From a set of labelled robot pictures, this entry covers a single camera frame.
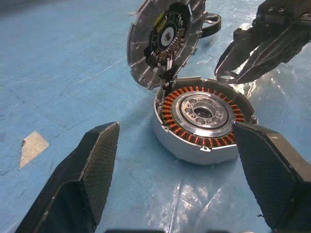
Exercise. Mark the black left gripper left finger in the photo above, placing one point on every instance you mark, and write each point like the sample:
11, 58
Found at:
80, 174

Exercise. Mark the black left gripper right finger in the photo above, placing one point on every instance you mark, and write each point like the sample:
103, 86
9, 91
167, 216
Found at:
272, 174

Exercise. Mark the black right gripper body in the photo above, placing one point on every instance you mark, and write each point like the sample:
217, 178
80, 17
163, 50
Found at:
284, 8

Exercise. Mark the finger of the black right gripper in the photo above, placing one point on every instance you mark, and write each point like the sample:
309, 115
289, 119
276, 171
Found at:
279, 51
240, 46

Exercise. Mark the silver motor housing copper windings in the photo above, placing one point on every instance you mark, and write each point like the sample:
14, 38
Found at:
184, 155

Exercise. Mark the silver motor lid circuit board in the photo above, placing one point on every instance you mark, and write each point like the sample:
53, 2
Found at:
136, 48

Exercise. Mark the small grey patch on mat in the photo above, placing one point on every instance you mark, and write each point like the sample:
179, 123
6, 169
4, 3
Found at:
32, 148

